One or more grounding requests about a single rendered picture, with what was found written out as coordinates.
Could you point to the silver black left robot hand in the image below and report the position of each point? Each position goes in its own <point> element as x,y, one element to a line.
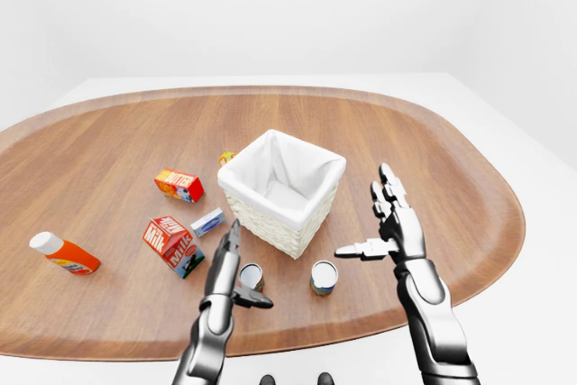
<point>223,268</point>

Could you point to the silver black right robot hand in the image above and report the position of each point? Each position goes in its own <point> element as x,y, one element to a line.
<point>405,227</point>

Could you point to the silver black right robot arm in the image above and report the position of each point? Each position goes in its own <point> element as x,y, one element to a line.
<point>433,317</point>

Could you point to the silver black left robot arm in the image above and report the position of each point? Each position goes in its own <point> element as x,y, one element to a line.
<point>208,340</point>

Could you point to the white lined wicker basket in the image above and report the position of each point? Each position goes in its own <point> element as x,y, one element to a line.
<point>281,191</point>

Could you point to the red labelled tin can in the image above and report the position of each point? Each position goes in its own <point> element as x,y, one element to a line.
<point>252,277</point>

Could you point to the small blue white box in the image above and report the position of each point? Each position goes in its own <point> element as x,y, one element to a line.
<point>208,222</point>

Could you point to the red milk carton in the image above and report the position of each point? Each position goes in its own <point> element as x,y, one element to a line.
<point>173,245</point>

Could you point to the red butter box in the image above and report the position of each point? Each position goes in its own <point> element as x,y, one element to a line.
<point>179,185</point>

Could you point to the green blue labelled tin can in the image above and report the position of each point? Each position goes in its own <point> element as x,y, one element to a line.
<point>323,279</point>

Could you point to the small orange yellow carton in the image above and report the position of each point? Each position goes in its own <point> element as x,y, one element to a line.
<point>225,158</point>

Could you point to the small dark rounded shape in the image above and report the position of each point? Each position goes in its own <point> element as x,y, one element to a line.
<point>325,378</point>
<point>267,379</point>

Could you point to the orange bottle with white cap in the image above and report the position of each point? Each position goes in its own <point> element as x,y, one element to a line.
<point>67,255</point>

